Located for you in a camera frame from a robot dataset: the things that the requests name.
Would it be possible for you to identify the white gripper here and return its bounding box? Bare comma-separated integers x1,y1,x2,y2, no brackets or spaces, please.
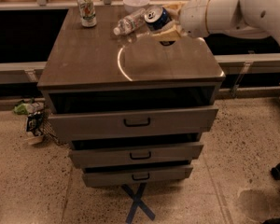
152,0,210,41

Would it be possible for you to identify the blue pepsi can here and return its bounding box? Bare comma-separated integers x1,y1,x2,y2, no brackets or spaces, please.
144,6,171,32

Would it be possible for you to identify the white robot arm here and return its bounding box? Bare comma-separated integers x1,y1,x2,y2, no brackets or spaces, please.
152,0,280,47

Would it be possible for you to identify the white green soda can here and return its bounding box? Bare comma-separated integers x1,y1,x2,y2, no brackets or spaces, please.
77,0,97,27

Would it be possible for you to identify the white bowl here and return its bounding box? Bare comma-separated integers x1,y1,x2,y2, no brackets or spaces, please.
123,0,150,13

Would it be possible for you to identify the clear plastic water bottle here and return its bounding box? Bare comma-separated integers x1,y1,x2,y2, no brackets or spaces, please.
113,8,146,35

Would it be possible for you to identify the top grey drawer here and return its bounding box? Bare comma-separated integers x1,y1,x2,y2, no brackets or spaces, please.
49,105,217,142

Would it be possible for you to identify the grey drawer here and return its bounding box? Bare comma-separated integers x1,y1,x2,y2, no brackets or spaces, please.
49,105,217,142
69,142,203,168
82,164,193,188

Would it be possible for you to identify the grey drawer cabinet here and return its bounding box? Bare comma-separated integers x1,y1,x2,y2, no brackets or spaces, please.
38,6,225,174

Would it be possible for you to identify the middle grey drawer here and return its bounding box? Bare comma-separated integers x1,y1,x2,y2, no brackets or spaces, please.
69,142,203,168

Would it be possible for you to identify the black snack bag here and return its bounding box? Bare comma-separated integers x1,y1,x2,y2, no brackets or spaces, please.
26,111,44,146

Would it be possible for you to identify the bottom grey drawer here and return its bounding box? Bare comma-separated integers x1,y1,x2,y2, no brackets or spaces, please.
82,164,193,188

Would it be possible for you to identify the green chip bag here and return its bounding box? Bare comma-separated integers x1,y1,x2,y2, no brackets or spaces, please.
12,99,45,116

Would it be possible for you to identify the black chair caster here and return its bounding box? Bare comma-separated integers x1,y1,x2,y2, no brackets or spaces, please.
271,163,280,180

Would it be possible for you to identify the blue tape cross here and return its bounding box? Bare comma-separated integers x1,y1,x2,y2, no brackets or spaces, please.
121,183,155,224

